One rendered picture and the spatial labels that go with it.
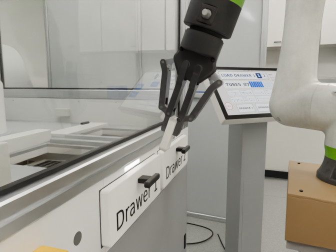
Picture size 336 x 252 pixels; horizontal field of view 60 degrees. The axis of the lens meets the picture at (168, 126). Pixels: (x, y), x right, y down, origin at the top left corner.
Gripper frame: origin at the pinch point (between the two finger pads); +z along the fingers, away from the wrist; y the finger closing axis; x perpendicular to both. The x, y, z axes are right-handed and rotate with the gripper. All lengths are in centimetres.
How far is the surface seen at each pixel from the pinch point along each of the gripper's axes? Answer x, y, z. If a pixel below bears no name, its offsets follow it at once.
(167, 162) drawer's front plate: 24.2, -2.9, 15.1
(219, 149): 171, 6, 42
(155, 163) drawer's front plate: 13.8, -3.8, 12.6
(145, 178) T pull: 2.6, -2.3, 12.3
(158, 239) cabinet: 21.4, 3.3, 37.4
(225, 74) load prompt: 92, -3, -14
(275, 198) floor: 233, 71, 83
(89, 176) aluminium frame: -13.9, -7.4, 8.6
